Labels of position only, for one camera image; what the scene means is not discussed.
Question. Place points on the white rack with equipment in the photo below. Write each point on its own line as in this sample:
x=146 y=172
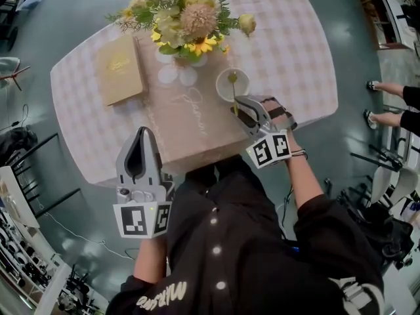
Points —
x=33 y=274

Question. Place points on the person's black trousers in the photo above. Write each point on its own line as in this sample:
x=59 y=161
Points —
x=203 y=172

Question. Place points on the sunflowers in white pot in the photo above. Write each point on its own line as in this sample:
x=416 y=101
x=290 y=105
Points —
x=197 y=48

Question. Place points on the gold hardcover book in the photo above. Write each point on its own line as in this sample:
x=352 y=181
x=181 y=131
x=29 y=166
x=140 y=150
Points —
x=118 y=71

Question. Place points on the person's right forearm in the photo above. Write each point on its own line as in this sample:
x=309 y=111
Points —
x=305 y=182

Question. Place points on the person's right hand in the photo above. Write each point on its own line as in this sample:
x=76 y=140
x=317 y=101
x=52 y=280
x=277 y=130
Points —
x=279 y=113

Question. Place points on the black office chair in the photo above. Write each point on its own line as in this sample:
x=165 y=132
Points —
x=387 y=235

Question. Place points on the pale artificial flower bouquet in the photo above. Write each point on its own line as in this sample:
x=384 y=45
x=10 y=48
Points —
x=197 y=15

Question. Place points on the person's black buttoned jacket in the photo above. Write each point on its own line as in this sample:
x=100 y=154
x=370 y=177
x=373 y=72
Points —
x=246 y=258

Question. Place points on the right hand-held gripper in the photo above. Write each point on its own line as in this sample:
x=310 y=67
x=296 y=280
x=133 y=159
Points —
x=272 y=149

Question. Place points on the person's left forearm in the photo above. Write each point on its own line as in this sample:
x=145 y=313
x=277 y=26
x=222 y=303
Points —
x=151 y=261

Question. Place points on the white table with black frame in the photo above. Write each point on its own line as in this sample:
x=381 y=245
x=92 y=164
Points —
x=19 y=192

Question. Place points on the white plastic chair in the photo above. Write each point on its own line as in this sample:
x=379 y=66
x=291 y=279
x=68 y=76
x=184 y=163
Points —
x=400 y=182

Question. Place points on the black bag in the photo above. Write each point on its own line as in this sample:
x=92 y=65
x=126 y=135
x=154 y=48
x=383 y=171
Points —
x=14 y=143

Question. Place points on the white cup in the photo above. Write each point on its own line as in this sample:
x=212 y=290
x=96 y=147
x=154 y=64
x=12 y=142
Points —
x=243 y=84

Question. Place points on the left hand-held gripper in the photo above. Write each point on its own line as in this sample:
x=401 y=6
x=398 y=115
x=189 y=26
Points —
x=133 y=220

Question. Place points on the table with checked tablecloth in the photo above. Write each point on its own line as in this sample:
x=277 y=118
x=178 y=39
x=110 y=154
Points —
x=288 y=61

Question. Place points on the wooden cabinet with white top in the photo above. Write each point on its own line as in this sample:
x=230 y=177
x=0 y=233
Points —
x=393 y=18

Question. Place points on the beige table runner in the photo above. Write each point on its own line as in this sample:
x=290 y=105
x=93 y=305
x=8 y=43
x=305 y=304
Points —
x=197 y=123

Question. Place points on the small olive spoon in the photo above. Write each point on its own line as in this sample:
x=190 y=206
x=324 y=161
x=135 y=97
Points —
x=233 y=90

